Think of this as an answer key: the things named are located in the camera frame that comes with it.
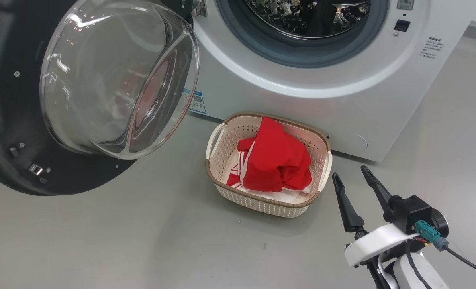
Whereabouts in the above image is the black glass washing machine door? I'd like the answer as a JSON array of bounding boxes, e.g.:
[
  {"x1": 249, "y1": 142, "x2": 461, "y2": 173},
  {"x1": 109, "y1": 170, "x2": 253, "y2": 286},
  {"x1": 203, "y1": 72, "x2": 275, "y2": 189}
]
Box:
[{"x1": 0, "y1": 0, "x2": 200, "y2": 197}]

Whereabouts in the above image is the steel washing machine drum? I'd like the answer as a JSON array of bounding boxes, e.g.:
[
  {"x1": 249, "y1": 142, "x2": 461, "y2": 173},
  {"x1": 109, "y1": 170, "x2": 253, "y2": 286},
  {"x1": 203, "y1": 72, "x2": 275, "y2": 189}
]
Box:
[{"x1": 243, "y1": 0, "x2": 372, "y2": 40}]

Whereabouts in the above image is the white washing machine body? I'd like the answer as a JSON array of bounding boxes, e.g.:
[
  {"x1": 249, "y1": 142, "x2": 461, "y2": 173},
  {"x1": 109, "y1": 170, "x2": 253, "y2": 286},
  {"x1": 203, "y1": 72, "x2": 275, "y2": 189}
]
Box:
[{"x1": 157, "y1": 0, "x2": 476, "y2": 163}]

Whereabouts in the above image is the cream perforated laundry basket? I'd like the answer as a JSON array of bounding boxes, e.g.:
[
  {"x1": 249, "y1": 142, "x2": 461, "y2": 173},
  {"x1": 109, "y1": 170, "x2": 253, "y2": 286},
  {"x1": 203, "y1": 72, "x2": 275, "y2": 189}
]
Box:
[{"x1": 205, "y1": 112, "x2": 334, "y2": 219}]

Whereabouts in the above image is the blue energy label sticker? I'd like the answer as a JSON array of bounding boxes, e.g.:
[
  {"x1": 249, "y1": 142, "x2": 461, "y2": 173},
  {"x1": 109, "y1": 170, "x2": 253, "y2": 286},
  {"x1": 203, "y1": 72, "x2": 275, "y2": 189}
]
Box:
[{"x1": 183, "y1": 88, "x2": 207, "y2": 115}]

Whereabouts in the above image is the red garment with white stripes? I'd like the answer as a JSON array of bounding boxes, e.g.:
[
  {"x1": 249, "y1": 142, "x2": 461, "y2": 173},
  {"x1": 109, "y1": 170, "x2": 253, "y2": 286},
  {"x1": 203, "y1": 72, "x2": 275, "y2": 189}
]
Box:
[{"x1": 225, "y1": 160, "x2": 315, "y2": 204}]

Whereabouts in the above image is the grey rubber door gasket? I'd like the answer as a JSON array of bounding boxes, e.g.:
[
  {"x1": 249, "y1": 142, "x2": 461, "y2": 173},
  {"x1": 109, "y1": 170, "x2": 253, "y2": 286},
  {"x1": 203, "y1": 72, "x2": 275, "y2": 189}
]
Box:
[{"x1": 215, "y1": 0, "x2": 390, "y2": 69}]

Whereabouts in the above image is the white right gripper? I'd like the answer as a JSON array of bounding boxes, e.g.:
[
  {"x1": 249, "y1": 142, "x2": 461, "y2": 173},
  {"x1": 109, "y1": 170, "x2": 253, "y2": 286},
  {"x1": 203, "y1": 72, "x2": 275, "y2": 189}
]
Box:
[{"x1": 332, "y1": 165, "x2": 421, "y2": 268}]

